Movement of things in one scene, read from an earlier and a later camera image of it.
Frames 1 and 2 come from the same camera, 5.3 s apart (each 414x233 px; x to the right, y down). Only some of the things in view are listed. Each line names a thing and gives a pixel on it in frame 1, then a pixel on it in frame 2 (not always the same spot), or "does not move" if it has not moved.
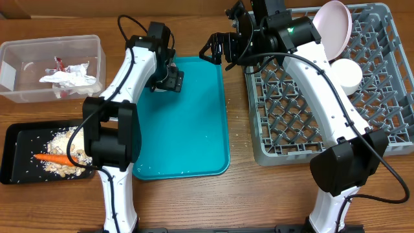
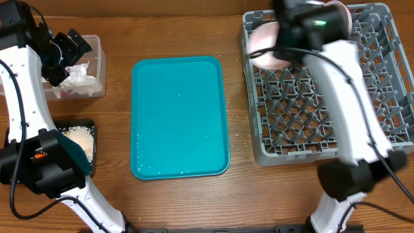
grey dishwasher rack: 286,129 does not move
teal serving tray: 186,133 does not move
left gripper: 174,81 -> 74,52
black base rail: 280,228 does not move
